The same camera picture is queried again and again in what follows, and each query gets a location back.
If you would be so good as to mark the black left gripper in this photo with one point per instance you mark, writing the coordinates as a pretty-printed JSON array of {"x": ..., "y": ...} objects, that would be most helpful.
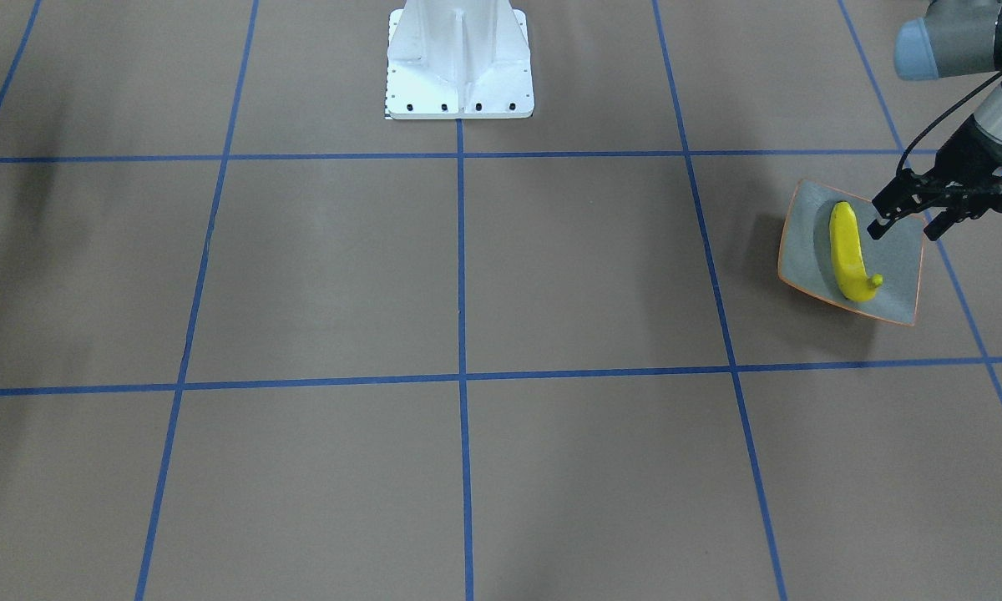
[{"x": 969, "y": 157}]

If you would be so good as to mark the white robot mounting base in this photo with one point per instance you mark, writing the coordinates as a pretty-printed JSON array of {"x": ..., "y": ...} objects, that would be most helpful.
[{"x": 458, "y": 60}]

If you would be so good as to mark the grey square plate orange rim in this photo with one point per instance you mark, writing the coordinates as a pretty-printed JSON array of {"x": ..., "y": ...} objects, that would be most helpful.
[{"x": 805, "y": 254}]

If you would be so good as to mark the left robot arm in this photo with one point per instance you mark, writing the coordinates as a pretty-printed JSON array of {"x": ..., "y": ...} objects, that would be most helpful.
[{"x": 952, "y": 39}]

